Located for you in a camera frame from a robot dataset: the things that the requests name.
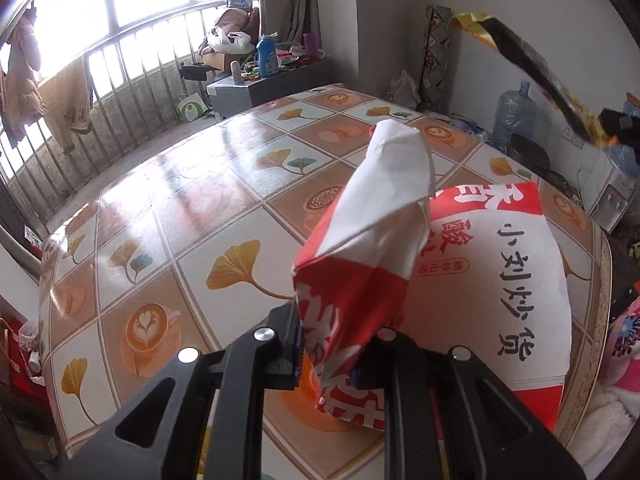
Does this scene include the metal balcony railing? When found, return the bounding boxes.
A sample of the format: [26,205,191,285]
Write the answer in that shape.
[0,2,261,221]

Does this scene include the hanging beige pants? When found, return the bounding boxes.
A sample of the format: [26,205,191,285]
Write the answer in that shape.
[39,57,93,153]

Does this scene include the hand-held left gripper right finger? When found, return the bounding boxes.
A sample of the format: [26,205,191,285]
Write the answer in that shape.
[350,327,587,480]

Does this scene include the pink printed cloth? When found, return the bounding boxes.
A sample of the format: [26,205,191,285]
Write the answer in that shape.
[597,295,640,401]

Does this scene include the white plastic bag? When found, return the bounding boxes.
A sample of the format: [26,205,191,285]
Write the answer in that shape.
[207,27,252,53]
[385,69,423,110]

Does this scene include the cardboard box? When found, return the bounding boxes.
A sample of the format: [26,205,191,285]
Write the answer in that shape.
[202,50,251,73]

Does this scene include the beige fuzzy cushion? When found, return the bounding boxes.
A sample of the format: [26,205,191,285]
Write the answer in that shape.
[575,385,640,471]

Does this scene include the blue detergent bottle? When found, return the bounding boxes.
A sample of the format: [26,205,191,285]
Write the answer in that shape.
[256,34,281,78]

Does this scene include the grey curtain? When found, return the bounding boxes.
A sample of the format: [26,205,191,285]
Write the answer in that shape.
[260,0,358,61]

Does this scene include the hanging padded jacket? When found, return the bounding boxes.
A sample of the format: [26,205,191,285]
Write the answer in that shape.
[0,7,48,131]

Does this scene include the white green paper bag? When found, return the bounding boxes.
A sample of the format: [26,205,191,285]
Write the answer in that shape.
[177,91,211,123]

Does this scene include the grey cabinet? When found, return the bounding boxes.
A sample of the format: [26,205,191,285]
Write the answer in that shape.
[206,57,351,121]

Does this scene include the pink cloth pile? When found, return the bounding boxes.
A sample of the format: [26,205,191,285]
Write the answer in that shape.
[197,7,261,56]

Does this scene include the purple yellow noodle bag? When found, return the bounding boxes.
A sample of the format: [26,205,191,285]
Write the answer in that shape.
[450,11,616,150]

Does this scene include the large blue water jug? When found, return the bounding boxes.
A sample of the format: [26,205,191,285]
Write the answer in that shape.
[492,79,538,153]

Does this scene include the red white paper bag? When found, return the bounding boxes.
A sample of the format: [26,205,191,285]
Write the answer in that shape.
[292,182,573,436]

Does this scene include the clutter of small items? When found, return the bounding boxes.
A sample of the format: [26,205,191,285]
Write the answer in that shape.
[240,42,331,81]

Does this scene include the white water dispenser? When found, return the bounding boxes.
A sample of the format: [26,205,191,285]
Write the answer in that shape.
[585,150,640,233]

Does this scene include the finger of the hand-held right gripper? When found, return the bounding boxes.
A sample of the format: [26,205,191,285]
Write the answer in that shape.
[598,102,640,177]

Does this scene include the black rice cooker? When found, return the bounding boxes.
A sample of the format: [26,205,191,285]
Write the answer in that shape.
[507,132,552,171]

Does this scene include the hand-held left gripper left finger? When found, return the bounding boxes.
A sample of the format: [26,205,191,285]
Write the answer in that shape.
[65,302,307,480]

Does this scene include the patterned folded board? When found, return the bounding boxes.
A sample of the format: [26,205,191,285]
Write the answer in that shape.
[424,4,458,113]

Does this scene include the pile of floor litter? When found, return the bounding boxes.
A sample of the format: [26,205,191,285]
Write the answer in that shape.
[447,112,493,143]

